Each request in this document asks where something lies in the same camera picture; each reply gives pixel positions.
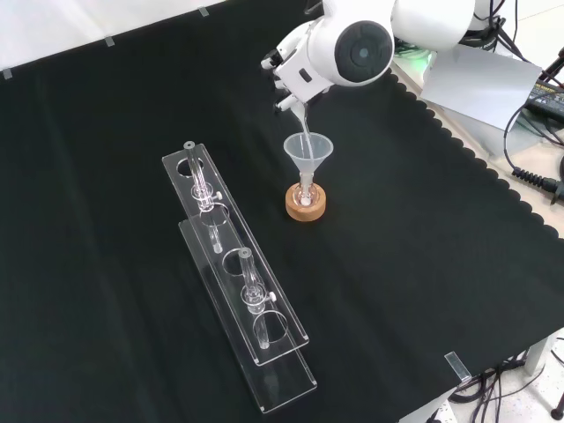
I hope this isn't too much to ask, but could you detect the black power cable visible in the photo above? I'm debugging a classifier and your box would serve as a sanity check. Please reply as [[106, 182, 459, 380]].
[[503, 103, 564, 197]]

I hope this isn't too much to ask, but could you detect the black floor cable bundle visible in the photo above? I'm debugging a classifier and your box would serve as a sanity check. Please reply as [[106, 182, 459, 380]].
[[448, 337, 564, 423]]

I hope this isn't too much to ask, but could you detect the clear tape strip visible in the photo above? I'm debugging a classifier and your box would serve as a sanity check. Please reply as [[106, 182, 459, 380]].
[[443, 351, 471, 382]]

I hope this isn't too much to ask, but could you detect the clear acrylic funnel stand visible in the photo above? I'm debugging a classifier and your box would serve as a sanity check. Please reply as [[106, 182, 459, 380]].
[[160, 140, 318, 416]]

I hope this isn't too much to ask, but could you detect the black bench cloth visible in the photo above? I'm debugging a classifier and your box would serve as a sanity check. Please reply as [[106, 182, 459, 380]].
[[0, 0, 564, 423]]

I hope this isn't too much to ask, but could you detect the black tripod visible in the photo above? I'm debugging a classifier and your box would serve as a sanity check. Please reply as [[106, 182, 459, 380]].
[[457, 0, 526, 61]]

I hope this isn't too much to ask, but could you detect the pale grey board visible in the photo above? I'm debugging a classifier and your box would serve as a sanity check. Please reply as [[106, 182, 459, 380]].
[[418, 43, 543, 133]]

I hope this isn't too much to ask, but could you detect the black power supply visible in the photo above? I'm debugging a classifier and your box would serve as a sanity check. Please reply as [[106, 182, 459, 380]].
[[523, 78, 564, 116]]

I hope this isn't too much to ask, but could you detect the translucent plastic funnel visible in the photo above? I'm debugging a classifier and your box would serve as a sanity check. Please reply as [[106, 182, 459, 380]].
[[283, 134, 336, 200]]

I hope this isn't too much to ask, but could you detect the cork ring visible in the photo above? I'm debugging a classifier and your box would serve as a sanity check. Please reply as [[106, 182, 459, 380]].
[[285, 184, 329, 221]]

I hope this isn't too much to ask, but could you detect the clear weighing funnel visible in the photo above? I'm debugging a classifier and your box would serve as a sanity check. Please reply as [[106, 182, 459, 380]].
[[292, 100, 316, 165]]

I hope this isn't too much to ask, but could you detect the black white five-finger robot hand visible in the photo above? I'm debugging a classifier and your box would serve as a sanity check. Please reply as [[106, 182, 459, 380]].
[[260, 21, 330, 113]]

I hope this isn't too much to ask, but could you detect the glass round-bottom flask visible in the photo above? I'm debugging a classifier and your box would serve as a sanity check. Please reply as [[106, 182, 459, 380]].
[[292, 180, 321, 209]]

